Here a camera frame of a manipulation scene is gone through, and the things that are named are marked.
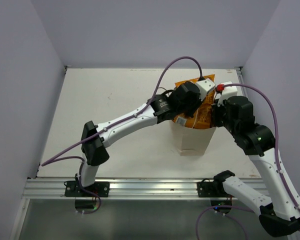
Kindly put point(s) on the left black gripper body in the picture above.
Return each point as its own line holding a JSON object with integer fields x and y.
{"x": 189, "y": 110}

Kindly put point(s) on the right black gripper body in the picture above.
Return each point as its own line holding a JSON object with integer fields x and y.
{"x": 219, "y": 116}

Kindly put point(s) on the orange snack bag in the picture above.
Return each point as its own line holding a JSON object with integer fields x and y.
{"x": 202, "y": 117}

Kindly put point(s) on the beige paper bag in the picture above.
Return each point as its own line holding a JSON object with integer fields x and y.
{"x": 190, "y": 141}

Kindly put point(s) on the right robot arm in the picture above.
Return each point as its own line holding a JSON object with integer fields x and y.
{"x": 279, "y": 212}

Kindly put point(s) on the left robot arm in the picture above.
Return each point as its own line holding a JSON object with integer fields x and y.
{"x": 184, "y": 99}

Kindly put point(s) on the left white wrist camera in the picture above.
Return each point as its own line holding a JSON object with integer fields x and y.
{"x": 205, "y": 87}

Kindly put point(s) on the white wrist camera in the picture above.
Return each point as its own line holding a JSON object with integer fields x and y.
{"x": 205, "y": 87}
{"x": 225, "y": 92}

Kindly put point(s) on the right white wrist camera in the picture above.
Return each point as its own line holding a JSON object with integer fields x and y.
{"x": 225, "y": 92}

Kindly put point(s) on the right black base bracket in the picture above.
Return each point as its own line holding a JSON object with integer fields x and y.
{"x": 210, "y": 189}

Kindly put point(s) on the black base bracket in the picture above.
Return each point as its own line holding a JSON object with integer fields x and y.
{"x": 72, "y": 189}
{"x": 210, "y": 189}

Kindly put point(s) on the aluminium mounting rail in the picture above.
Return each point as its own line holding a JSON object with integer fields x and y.
{"x": 54, "y": 188}

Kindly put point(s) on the left black base bracket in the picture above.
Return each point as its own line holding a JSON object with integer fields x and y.
{"x": 72, "y": 189}

